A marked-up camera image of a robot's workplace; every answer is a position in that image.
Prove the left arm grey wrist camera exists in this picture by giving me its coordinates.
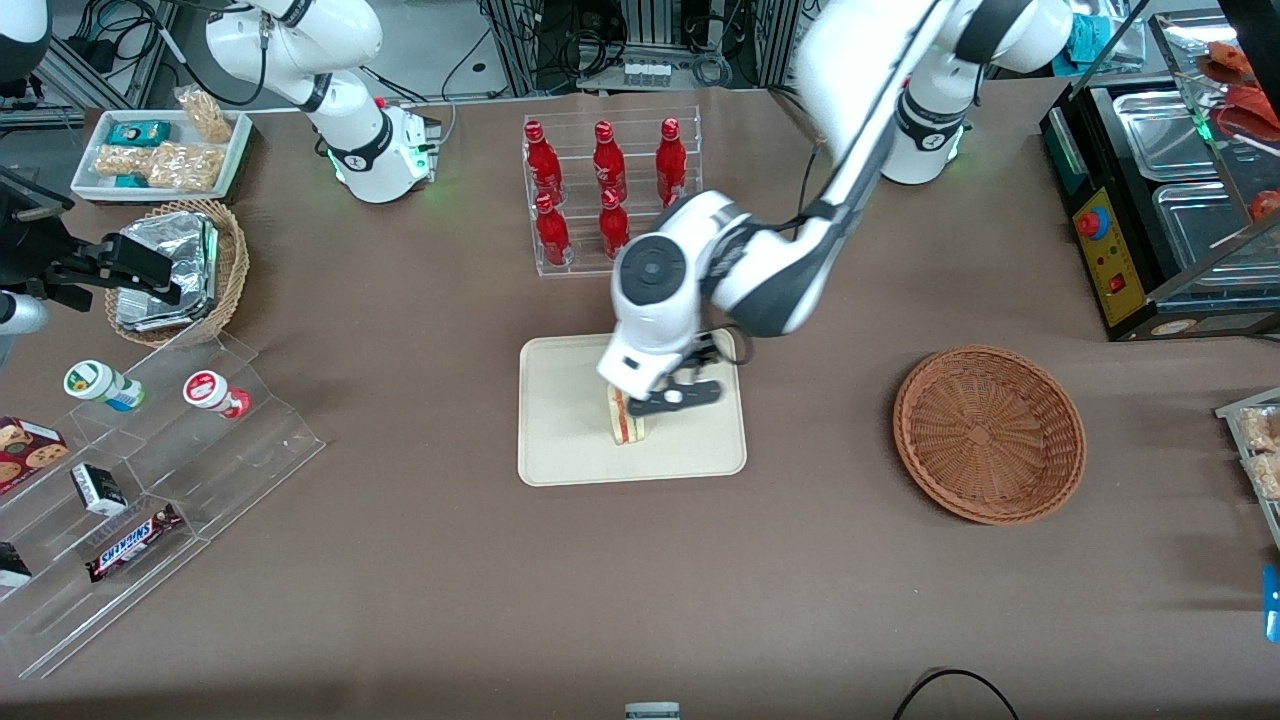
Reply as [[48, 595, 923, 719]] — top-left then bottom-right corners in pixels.
[[628, 378, 723, 417]]

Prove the round brown wicker basket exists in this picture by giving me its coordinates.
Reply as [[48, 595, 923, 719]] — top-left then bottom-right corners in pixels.
[[892, 345, 1088, 526]]

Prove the large clear bag of crackers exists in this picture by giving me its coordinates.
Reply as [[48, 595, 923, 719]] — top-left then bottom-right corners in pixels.
[[147, 142, 226, 193]]

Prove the red cookie box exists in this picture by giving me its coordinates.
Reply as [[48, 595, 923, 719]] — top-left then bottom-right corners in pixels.
[[0, 416, 71, 496]]

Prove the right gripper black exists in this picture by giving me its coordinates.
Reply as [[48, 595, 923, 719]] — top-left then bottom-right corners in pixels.
[[0, 166, 185, 307]]

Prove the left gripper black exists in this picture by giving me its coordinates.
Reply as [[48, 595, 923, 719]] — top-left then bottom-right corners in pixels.
[[660, 336, 724, 387]]

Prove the white rectangular snack tray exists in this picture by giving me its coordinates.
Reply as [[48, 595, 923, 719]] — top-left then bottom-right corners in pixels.
[[70, 108, 253, 204]]

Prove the beige plastic serving tray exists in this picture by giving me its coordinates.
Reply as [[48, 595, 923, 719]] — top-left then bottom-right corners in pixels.
[[517, 327, 748, 488]]

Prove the triangle sandwich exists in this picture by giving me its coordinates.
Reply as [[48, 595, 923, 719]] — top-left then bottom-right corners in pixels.
[[605, 385, 648, 447]]

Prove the green lid yogurt cup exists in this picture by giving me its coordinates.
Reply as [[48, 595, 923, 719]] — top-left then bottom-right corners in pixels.
[[63, 360, 146, 413]]

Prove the metal equipment rack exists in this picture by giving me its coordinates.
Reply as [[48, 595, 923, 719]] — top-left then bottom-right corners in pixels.
[[480, 0, 801, 96]]

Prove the steel warmer pan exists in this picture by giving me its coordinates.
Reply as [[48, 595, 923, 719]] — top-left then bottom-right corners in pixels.
[[1112, 88, 1251, 186], [1155, 183, 1280, 288]]

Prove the black power adapter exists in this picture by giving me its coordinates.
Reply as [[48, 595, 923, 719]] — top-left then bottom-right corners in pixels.
[[60, 35, 119, 73]]

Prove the clear tray of rice snacks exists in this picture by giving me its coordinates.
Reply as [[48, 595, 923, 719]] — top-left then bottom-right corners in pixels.
[[1215, 388, 1280, 551]]

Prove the red cola bottle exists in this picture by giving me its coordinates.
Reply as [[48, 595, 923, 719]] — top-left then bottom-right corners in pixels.
[[534, 192, 573, 268], [524, 119, 564, 207], [598, 187, 633, 261], [655, 117, 690, 205], [592, 120, 629, 203]]

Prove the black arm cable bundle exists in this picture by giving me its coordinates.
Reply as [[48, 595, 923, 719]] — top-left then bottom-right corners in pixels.
[[735, 95, 871, 369]]

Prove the clear acrylic stepped shelf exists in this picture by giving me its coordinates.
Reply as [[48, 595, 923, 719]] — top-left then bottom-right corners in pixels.
[[0, 330, 327, 681]]

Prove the small black white box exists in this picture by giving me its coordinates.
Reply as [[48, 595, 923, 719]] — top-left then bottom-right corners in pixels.
[[70, 463, 129, 517]]

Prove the deep tan wicker basket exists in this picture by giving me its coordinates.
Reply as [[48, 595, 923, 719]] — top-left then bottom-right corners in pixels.
[[104, 198, 251, 349]]

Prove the clear bag of peanuts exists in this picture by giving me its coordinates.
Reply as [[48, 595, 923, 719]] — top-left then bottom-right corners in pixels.
[[175, 85, 234, 144]]

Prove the Snickers chocolate bar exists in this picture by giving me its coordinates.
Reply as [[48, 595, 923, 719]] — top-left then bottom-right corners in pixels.
[[85, 503, 185, 583]]

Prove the black food warmer machine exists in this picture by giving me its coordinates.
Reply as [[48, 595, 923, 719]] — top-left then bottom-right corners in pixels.
[[1040, 10, 1280, 343]]

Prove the silver foil packet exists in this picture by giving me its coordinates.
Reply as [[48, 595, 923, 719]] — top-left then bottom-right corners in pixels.
[[115, 290, 216, 333], [118, 212, 221, 301]]

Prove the teal plastic bag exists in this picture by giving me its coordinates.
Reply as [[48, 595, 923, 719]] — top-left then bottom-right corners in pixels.
[[1065, 15, 1126, 63]]

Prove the red lid yogurt cup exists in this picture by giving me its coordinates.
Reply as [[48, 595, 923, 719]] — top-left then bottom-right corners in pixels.
[[182, 370, 252, 420]]

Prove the black looped cable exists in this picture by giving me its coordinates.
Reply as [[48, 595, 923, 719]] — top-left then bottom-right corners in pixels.
[[893, 668, 1021, 720]]

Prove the clear acrylic bottle rack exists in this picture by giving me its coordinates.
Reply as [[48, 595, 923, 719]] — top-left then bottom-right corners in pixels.
[[522, 105, 705, 279]]

